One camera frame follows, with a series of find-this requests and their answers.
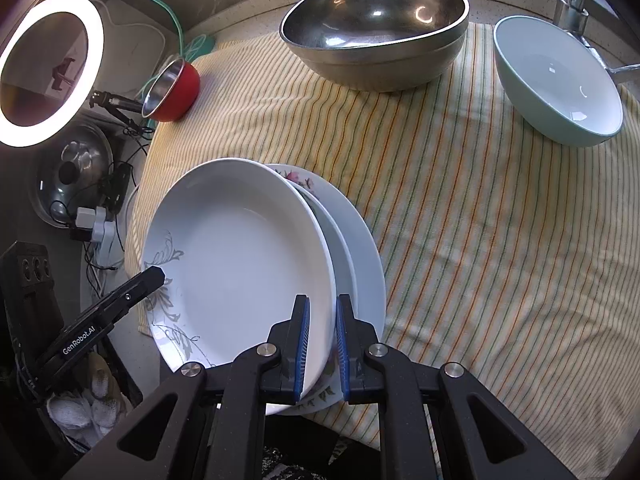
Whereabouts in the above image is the large steel bowl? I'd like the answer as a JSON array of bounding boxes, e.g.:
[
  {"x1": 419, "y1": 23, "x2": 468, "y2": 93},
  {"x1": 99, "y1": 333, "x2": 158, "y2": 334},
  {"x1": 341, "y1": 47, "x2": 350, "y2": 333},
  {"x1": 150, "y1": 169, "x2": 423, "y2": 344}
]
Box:
[{"x1": 279, "y1": 0, "x2": 471, "y2": 93}]

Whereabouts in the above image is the person's left hand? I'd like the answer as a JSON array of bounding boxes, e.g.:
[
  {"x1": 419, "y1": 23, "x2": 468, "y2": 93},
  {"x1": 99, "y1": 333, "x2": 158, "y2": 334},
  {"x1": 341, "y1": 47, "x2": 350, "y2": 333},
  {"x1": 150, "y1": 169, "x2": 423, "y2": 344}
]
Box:
[{"x1": 47, "y1": 352, "x2": 133, "y2": 443}]

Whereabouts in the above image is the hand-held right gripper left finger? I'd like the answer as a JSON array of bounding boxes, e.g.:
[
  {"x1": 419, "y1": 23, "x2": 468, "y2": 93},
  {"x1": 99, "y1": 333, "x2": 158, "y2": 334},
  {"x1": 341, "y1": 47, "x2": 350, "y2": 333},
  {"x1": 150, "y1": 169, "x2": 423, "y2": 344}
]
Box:
[{"x1": 65, "y1": 294, "x2": 312, "y2": 480}]

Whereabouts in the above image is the white ring light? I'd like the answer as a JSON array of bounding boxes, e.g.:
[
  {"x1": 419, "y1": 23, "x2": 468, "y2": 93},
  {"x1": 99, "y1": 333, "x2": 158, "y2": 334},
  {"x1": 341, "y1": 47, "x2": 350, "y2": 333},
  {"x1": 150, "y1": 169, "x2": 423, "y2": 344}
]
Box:
[{"x1": 0, "y1": 0, "x2": 105, "y2": 148}]

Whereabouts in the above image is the steel pot lid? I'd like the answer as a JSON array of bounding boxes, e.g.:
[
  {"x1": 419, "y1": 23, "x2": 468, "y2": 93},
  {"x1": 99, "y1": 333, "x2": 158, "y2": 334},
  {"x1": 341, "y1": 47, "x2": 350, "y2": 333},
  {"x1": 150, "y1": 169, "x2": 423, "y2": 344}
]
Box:
[{"x1": 29, "y1": 122, "x2": 115, "y2": 228}]

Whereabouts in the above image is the light blue ceramic bowl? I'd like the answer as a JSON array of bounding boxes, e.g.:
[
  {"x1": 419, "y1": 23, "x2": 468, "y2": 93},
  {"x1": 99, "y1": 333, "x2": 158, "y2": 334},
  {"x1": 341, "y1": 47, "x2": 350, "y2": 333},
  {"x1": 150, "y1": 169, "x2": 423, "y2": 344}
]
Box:
[{"x1": 492, "y1": 15, "x2": 624, "y2": 148}]

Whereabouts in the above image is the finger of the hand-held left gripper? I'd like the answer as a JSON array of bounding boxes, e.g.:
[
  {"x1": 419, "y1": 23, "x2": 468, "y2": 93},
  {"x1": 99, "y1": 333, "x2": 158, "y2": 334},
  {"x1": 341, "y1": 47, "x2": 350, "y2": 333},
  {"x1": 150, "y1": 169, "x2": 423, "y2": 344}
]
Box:
[{"x1": 95, "y1": 266, "x2": 166, "y2": 322}]

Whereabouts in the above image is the white cable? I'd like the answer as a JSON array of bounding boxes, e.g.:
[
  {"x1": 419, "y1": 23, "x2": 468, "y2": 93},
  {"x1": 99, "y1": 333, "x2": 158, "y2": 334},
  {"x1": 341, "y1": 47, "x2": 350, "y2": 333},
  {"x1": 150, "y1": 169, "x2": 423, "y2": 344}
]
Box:
[{"x1": 97, "y1": 0, "x2": 168, "y2": 56}]

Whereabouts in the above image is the striped yellow towel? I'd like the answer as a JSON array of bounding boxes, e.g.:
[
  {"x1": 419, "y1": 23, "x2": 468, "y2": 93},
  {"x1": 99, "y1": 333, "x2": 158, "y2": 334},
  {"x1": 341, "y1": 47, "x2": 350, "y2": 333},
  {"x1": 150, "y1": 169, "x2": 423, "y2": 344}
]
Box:
[{"x1": 124, "y1": 22, "x2": 640, "y2": 453}]

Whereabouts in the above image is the white power adapter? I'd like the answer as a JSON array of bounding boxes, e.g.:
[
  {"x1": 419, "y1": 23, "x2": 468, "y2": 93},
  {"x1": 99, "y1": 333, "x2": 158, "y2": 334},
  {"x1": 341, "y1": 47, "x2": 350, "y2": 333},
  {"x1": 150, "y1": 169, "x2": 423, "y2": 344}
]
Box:
[{"x1": 75, "y1": 205, "x2": 118, "y2": 246}]

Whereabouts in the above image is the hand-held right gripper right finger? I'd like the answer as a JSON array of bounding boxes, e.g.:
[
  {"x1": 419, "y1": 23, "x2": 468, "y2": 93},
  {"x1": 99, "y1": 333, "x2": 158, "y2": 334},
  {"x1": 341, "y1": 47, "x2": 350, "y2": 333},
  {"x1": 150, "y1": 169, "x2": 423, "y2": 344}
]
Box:
[{"x1": 336, "y1": 294, "x2": 576, "y2": 480}]

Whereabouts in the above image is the black cable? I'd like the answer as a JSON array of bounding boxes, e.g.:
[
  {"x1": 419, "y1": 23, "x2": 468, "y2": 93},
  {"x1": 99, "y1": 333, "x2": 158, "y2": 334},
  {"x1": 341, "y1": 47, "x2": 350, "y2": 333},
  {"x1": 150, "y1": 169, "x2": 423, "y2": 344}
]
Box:
[{"x1": 85, "y1": 125, "x2": 156, "y2": 286}]

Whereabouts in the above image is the green power cable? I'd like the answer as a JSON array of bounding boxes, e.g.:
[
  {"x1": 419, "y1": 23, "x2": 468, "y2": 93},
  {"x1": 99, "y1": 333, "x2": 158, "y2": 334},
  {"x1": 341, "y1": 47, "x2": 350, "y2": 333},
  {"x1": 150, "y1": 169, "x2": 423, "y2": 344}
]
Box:
[{"x1": 75, "y1": 0, "x2": 216, "y2": 61}]

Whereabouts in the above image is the red steel bowl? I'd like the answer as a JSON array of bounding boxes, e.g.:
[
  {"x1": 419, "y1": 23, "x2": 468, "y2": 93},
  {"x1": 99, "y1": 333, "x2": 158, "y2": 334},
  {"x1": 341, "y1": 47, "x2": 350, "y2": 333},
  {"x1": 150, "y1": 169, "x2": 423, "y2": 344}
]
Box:
[{"x1": 141, "y1": 57, "x2": 202, "y2": 123}]

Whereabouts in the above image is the white floral plate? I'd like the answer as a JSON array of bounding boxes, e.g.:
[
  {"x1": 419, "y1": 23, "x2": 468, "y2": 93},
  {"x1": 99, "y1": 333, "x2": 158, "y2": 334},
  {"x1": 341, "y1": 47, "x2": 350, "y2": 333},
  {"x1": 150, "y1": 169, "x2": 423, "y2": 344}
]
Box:
[
  {"x1": 265, "y1": 164, "x2": 358, "y2": 391},
  {"x1": 280, "y1": 167, "x2": 387, "y2": 413}
]

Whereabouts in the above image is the white plate grey leaf pattern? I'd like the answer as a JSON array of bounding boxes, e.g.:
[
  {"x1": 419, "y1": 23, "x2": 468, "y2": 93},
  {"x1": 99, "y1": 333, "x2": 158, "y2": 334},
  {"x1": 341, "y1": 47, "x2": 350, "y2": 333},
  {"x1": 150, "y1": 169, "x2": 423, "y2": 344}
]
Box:
[{"x1": 142, "y1": 158, "x2": 338, "y2": 403}]

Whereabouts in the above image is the chrome faucet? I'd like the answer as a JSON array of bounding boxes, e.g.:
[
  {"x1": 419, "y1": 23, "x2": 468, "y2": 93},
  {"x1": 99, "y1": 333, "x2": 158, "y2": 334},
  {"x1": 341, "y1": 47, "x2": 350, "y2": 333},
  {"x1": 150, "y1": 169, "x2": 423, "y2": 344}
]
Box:
[{"x1": 552, "y1": 0, "x2": 640, "y2": 83}]

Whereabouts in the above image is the black gooseneck phone holder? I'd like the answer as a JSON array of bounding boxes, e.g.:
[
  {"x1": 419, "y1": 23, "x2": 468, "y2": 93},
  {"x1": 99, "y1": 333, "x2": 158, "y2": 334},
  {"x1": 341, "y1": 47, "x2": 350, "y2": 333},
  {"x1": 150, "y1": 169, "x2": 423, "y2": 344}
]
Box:
[{"x1": 50, "y1": 57, "x2": 76, "y2": 93}]

